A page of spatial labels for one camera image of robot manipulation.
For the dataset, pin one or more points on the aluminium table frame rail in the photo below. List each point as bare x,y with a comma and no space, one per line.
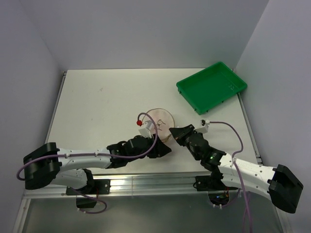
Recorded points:
130,185

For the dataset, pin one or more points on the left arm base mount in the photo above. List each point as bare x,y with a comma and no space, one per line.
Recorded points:
90,193

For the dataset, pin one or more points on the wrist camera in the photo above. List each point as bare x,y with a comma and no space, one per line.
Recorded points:
145,128
203,128

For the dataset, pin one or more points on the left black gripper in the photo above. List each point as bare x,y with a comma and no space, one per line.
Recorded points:
160,149

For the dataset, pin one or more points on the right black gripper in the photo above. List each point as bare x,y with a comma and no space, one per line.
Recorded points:
180,133

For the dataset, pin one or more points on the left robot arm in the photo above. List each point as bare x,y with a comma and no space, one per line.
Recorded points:
49,164

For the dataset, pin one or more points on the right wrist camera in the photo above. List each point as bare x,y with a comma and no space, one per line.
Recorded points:
203,128

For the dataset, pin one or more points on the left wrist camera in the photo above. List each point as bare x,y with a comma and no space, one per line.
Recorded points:
145,128

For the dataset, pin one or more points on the green plastic tray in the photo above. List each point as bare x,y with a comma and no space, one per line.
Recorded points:
210,87

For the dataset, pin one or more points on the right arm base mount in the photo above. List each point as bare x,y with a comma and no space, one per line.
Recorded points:
218,193

